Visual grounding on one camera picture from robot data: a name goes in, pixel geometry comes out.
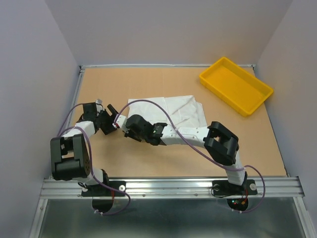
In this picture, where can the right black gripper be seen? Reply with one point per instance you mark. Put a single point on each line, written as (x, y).
(129, 134)

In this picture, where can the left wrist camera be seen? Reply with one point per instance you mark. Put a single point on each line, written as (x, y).
(98, 101)

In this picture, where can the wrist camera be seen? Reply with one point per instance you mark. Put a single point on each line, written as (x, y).
(98, 101)
(120, 123)

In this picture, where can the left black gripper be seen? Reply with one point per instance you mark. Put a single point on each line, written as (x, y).
(109, 128)

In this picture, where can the yellow plastic bin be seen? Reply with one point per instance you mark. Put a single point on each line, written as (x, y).
(235, 86)

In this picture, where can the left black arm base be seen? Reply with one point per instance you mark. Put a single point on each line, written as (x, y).
(100, 191)

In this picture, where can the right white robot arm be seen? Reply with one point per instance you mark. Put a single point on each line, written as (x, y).
(220, 143)

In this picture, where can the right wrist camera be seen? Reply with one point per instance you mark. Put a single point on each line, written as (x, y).
(120, 123)

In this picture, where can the aluminium mounting rail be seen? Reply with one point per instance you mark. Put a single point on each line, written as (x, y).
(176, 188)

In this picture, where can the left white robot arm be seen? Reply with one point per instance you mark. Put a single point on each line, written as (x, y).
(70, 149)

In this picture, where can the white long sleeve shirt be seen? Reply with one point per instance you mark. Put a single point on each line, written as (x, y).
(184, 111)

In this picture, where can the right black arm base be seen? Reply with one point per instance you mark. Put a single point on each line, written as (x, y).
(224, 188)

